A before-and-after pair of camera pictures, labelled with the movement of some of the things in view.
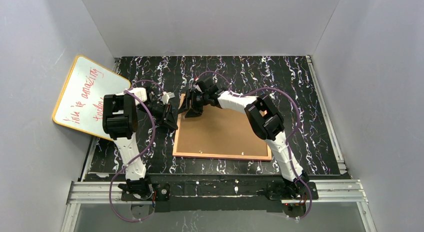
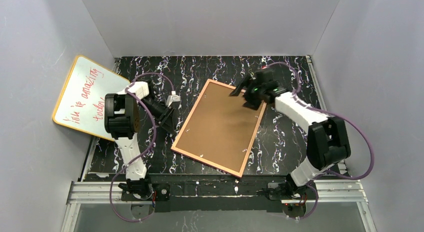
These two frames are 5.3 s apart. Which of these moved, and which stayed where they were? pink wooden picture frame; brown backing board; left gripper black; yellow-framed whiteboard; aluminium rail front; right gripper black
Moved: right gripper black; pink wooden picture frame; brown backing board
Stayed: left gripper black; aluminium rail front; yellow-framed whiteboard
